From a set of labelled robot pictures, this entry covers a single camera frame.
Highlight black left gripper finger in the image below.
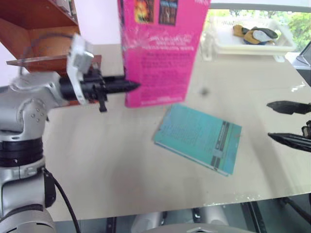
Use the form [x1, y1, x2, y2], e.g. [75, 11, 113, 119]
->
[103, 81, 142, 95]
[102, 75, 126, 83]

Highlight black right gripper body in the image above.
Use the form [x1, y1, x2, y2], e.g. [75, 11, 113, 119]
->
[301, 119, 311, 139]

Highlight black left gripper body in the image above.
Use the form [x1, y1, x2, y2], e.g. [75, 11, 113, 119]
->
[82, 68, 108, 113]

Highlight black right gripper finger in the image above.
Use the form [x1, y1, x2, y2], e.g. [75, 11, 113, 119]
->
[267, 132, 311, 153]
[266, 100, 311, 115]

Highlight pink book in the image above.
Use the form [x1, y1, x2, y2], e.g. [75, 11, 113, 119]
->
[117, 0, 211, 109]

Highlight wooden bookshelf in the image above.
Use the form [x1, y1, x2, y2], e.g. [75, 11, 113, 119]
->
[0, 0, 103, 105]

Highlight teal book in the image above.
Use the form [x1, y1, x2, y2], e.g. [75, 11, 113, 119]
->
[153, 103, 242, 177]

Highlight black device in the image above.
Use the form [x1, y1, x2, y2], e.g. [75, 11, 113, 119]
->
[285, 43, 311, 86]

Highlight white plastic tray basket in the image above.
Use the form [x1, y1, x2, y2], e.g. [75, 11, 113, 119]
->
[198, 15, 297, 62]

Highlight books on shelf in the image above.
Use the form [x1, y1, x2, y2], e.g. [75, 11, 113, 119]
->
[56, 0, 75, 18]

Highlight silver rounded robot body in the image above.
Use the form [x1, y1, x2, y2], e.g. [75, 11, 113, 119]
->
[131, 204, 246, 233]

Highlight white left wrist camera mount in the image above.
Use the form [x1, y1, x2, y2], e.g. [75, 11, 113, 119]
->
[66, 33, 95, 105]

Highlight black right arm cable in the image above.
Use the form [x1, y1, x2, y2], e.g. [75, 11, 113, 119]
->
[281, 196, 311, 219]

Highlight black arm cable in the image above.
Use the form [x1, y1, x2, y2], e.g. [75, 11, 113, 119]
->
[281, 196, 311, 219]
[42, 167, 81, 233]

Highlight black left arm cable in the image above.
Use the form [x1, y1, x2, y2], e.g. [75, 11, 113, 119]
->
[42, 167, 81, 233]

